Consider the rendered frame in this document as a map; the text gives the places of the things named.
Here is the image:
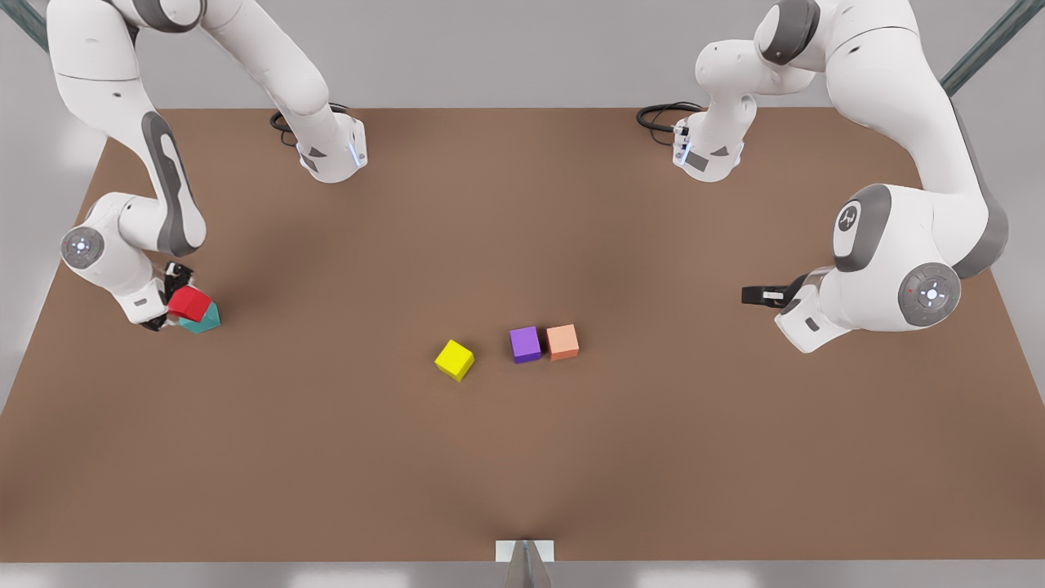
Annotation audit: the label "teal blue wooden cube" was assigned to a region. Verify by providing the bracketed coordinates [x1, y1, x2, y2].
[179, 300, 222, 335]

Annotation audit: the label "yellow wooden cube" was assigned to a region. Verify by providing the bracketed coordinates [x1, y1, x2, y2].
[434, 339, 476, 383]

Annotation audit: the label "orange wooden cube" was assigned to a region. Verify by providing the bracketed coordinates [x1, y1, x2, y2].
[545, 323, 580, 362]

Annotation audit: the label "purple wooden cube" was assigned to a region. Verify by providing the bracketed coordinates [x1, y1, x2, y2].
[509, 326, 543, 364]

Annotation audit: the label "red wooden cube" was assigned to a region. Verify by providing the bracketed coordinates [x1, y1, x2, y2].
[168, 285, 214, 323]

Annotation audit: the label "black cable loop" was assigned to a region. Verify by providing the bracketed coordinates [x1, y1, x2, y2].
[269, 103, 352, 149]
[636, 101, 706, 147]

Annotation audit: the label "silver frame post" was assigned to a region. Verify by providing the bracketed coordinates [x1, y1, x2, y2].
[939, 0, 1045, 96]
[0, 0, 51, 53]
[495, 538, 556, 588]

